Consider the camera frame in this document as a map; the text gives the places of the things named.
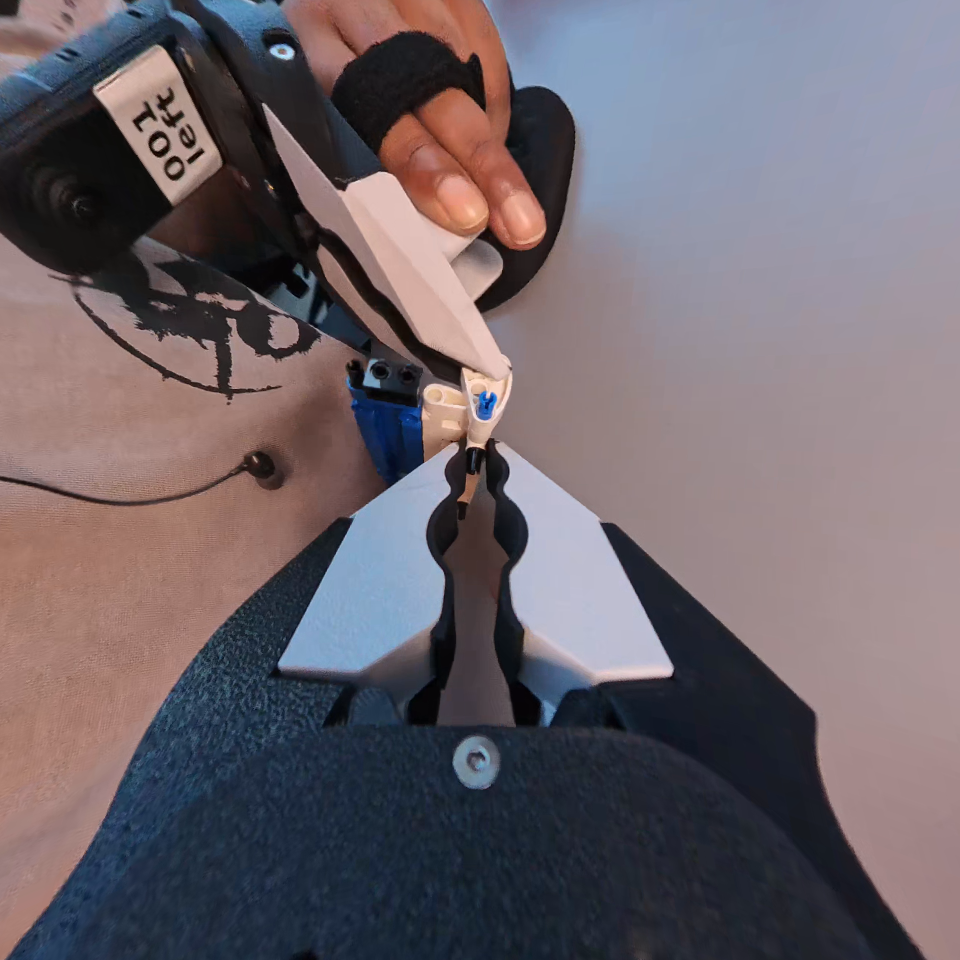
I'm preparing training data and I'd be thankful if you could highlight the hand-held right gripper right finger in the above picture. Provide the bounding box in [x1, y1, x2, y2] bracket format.
[486, 439, 675, 726]

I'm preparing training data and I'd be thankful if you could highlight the black lapel microphone cable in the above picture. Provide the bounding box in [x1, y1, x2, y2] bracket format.
[0, 450, 286, 508]

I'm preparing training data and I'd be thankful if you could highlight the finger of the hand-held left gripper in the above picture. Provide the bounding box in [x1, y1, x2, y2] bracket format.
[261, 103, 513, 381]
[313, 238, 472, 385]

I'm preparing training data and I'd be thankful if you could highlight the person's left hand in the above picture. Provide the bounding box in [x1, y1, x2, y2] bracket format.
[283, 0, 549, 252]

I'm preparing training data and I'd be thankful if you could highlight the blue and white lego panel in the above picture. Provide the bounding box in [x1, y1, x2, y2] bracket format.
[345, 358, 470, 485]

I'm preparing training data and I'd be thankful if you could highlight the small white lego connector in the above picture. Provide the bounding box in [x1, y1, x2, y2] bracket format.
[459, 365, 516, 453]

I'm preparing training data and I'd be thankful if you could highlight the black wrist rest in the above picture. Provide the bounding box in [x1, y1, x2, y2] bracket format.
[474, 84, 577, 315]

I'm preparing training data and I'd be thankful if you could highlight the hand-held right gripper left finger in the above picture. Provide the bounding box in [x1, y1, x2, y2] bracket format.
[276, 441, 469, 724]

